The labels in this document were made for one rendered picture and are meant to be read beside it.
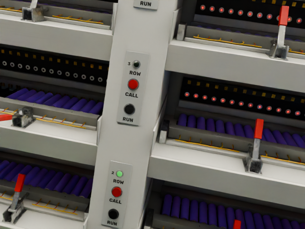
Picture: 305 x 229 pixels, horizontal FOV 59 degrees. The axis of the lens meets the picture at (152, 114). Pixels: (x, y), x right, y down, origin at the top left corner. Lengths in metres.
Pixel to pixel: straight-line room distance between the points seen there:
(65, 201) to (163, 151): 0.25
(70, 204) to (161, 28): 0.41
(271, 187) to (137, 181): 0.23
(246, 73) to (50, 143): 0.37
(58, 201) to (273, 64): 0.50
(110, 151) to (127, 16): 0.23
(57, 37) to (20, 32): 0.07
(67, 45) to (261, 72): 0.33
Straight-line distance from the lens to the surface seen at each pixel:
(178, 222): 0.60
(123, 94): 0.47
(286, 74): 0.49
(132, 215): 0.52
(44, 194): 0.65
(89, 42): 0.50
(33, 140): 0.55
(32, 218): 0.64
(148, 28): 0.47
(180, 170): 0.49
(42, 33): 0.53
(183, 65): 0.47
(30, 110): 0.57
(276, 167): 0.55
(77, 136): 0.53
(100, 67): 0.65
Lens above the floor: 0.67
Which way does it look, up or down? 8 degrees down
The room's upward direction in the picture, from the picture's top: 9 degrees clockwise
